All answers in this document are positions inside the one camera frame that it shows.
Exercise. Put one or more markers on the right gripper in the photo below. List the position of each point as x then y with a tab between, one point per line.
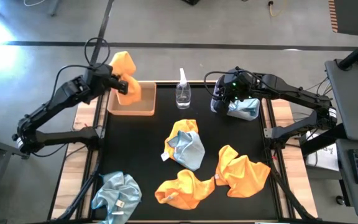
227	90

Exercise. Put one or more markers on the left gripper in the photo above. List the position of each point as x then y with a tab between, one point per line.
115	84

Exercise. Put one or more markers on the orange microfiber towel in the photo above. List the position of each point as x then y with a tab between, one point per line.
185	191
183	125
244	174
124	63

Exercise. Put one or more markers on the light blue microfiber towel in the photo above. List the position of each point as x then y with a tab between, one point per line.
190	152
247	105
117	193

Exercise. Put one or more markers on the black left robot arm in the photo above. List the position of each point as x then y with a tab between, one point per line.
57	98

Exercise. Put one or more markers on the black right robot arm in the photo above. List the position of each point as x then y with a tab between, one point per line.
291	90

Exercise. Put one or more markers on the translucent pale blue basket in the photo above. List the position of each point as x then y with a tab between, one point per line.
242	115

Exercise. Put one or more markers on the orange plastic basket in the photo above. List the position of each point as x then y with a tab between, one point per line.
141	109

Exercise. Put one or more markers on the clear spray bottle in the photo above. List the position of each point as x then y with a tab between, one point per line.
183	96

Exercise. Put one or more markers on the black table mat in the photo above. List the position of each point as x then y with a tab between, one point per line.
135	140

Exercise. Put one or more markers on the grey metal leg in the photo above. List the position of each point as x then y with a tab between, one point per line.
54	9

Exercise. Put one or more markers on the white paper box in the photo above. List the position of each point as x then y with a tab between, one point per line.
325	158

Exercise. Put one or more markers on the grey desk with pole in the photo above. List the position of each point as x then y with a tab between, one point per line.
350	102

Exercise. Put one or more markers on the black slanted pole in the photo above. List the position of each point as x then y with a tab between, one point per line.
357	53

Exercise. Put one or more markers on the black orange striped mat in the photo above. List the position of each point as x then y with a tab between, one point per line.
353	15

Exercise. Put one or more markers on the grey desk with keyboard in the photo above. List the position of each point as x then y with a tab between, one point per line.
346	193

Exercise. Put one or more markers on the black caster wheel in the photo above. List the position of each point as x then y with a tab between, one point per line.
340	200

